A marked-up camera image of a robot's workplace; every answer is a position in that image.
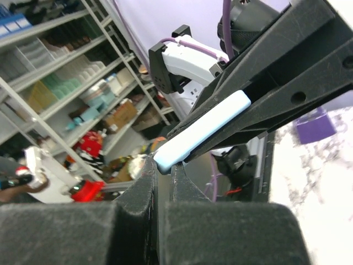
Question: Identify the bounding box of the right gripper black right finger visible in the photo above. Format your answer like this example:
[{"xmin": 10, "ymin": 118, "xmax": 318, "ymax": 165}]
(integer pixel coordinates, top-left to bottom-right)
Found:
[{"xmin": 159, "ymin": 164, "xmax": 311, "ymax": 264}]

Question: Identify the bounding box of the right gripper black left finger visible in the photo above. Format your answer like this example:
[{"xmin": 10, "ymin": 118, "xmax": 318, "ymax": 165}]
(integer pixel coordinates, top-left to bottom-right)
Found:
[{"xmin": 1, "ymin": 157, "xmax": 158, "ymax": 264}]

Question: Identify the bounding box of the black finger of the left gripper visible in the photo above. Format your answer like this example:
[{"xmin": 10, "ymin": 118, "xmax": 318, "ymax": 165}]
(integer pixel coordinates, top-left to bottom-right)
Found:
[
  {"xmin": 186, "ymin": 40, "xmax": 352, "ymax": 161},
  {"xmin": 169, "ymin": 1, "xmax": 344, "ymax": 138}
]

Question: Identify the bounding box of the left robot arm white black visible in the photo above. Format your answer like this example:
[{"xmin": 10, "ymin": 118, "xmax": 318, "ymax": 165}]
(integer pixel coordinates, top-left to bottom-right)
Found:
[{"xmin": 149, "ymin": 1, "xmax": 352, "ymax": 171}]

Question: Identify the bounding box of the purple plastic card holder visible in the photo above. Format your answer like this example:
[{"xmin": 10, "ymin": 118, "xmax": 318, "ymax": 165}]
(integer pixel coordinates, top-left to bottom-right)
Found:
[{"xmin": 294, "ymin": 107, "xmax": 336, "ymax": 145}]

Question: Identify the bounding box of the metal storage shelving rack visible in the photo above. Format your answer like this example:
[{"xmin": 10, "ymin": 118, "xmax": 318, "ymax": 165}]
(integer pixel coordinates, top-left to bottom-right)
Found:
[{"xmin": 0, "ymin": 0, "xmax": 177, "ymax": 188}]

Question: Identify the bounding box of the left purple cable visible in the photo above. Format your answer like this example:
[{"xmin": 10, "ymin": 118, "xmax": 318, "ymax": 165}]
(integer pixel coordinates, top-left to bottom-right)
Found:
[{"xmin": 110, "ymin": 0, "xmax": 235, "ymax": 67}]

